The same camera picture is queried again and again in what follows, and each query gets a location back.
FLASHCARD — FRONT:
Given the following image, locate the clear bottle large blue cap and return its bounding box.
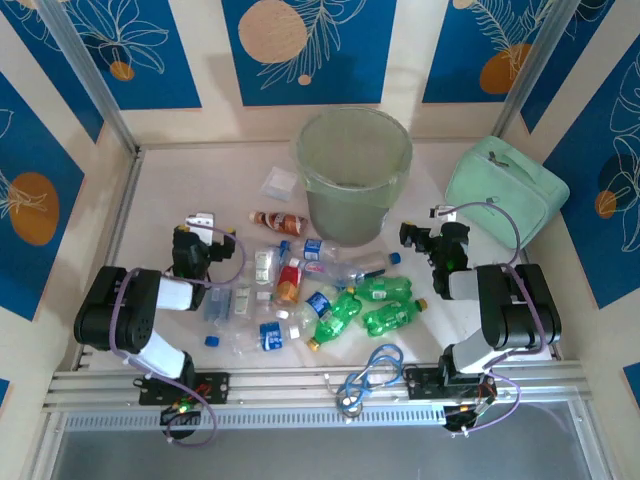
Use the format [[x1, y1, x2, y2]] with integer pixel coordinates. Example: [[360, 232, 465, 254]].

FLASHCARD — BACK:
[[344, 251, 403, 279]]

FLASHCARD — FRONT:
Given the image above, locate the clear bottle green white label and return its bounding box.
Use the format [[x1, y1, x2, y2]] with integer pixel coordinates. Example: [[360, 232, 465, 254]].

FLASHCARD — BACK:
[[232, 284, 254, 317], [253, 247, 281, 286]]

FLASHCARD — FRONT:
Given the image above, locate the clear bluish plastic bottle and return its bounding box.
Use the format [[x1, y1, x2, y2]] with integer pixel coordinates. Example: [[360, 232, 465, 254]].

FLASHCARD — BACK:
[[202, 287, 234, 326]]

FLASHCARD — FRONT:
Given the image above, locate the brown label plastic bottle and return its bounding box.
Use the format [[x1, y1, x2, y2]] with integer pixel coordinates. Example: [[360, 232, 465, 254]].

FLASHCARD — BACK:
[[248, 209, 310, 237]]

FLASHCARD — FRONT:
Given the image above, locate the green plastic bottle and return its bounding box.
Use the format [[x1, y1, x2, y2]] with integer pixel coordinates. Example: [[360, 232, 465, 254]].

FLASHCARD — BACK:
[[305, 290, 362, 352], [360, 298, 429, 339], [347, 276, 414, 303]]

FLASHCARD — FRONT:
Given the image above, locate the red orange plastic bottle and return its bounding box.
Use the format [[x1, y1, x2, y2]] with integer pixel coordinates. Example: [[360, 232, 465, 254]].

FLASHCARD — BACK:
[[273, 264, 304, 306]]

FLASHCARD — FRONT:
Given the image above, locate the clear bottle blue cap label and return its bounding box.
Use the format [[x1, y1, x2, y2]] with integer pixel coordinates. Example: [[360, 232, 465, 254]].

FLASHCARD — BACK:
[[278, 237, 351, 265]]

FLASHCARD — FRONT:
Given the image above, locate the clear bottle red blue label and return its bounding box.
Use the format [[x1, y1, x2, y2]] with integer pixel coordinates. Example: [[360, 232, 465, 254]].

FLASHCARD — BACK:
[[291, 258, 369, 290]]

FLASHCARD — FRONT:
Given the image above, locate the blue label bottle white cap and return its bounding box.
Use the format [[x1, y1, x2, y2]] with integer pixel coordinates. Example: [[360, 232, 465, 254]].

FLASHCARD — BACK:
[[257, 321, 301, 354]]

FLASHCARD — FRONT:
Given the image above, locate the grey translucent waste bin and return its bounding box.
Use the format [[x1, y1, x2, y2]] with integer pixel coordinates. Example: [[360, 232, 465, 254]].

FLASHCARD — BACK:
[[298, 107, 414, 247]]

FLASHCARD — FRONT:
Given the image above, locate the translucent green bin liner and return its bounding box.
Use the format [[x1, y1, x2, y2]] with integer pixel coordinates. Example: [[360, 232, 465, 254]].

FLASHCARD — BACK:
[[297, 107, 415, 211]]

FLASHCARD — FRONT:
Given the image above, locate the small clear zip bag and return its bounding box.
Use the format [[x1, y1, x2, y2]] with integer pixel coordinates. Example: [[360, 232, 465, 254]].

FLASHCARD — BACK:
[[259, 166, 297, 202]]

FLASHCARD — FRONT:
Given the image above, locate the mint green zip pouch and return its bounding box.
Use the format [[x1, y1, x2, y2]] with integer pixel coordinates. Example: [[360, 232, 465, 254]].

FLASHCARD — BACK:
[[444, 135, 571, 250]]

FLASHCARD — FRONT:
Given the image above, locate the crushed clear bottle blue label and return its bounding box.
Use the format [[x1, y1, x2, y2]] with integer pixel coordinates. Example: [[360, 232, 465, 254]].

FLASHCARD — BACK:
[[294, 285, 346, 326]]

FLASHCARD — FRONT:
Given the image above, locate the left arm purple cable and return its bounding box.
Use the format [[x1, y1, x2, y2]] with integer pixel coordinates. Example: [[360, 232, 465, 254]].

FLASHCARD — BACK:
[[109, 224, 247, 447]]

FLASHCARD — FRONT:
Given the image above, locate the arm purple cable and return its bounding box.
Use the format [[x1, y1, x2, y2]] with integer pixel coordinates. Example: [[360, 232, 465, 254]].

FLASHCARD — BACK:
[[109, 224, 247, 447], [437, 201, 547, 435]]

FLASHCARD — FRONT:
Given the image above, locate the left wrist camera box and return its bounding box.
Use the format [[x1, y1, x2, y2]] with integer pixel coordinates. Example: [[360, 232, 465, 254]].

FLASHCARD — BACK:
[[185, 212, 217, 232]]

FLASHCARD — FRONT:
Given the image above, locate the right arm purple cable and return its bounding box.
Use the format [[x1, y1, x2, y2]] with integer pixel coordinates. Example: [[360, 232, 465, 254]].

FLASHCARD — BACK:
[[437, 201, 547, 435]]

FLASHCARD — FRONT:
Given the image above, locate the aluminium table side rail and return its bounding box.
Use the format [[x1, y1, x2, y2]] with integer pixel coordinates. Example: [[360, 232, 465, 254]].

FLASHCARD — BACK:
[[72, 148, 147, 372]]

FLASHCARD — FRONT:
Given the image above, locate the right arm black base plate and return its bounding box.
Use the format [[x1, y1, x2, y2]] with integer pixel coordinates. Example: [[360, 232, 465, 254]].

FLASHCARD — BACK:
[[402, 364, 500, 402]]

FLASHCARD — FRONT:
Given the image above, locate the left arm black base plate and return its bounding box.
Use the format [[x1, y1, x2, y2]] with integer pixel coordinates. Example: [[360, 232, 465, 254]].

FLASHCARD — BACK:
[[137, 370, 232, 407]]

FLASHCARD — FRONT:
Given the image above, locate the coiled blue cable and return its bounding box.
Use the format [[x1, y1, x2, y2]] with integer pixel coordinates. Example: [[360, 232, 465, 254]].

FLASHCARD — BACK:
[[335, 343, 405, 417]]

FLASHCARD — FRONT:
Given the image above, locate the aluminium frame rail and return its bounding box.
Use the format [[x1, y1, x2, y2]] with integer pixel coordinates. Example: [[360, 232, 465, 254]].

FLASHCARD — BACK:
[[42, 359, 594, 412]]

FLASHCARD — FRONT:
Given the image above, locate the slotted grey cable duct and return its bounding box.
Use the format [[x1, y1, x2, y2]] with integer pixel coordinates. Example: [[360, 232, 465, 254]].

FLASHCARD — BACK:
[[59, 405, 451, 432]]

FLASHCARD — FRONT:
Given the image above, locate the aluminium corner post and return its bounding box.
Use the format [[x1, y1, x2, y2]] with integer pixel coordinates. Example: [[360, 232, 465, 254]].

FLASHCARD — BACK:
[[492, 0, 586, 151], [35, 0, 142, 157]]

